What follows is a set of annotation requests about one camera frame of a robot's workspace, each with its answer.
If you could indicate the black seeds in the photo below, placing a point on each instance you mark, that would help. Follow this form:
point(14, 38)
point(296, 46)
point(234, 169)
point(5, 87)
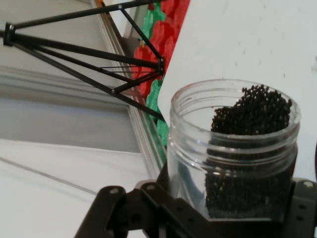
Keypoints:
point(257, 111)

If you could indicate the clear plastic jar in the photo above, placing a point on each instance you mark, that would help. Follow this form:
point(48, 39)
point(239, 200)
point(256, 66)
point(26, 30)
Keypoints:
point(188, 138)

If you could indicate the black tripod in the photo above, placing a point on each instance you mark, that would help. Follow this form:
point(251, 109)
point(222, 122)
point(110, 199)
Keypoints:
point(62, 48)

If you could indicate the green foam block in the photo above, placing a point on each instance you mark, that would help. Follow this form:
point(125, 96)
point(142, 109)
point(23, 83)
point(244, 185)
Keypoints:
point(156, 99)
point(153, 19)

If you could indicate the large red foam block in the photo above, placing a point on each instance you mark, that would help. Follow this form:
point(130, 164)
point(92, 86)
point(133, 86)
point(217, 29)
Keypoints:
point(168, 32)

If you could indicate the aluminium wall rail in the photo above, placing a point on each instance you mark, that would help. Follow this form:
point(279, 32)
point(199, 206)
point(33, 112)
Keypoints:
point(138, 124)

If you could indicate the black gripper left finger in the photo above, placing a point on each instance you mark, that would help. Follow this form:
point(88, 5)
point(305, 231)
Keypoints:
point(109, 213)

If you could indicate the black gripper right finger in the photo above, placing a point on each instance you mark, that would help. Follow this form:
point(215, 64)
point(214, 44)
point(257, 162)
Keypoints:
point(301, 213)

